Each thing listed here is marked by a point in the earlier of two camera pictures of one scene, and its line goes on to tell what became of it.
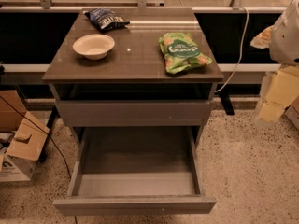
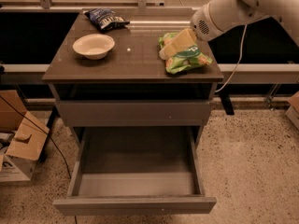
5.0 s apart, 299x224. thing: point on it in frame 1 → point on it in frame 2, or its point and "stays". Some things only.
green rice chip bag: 180,53 stays
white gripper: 286,41 → 202,24
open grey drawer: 135,171 stays
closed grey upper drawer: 135,113 stays
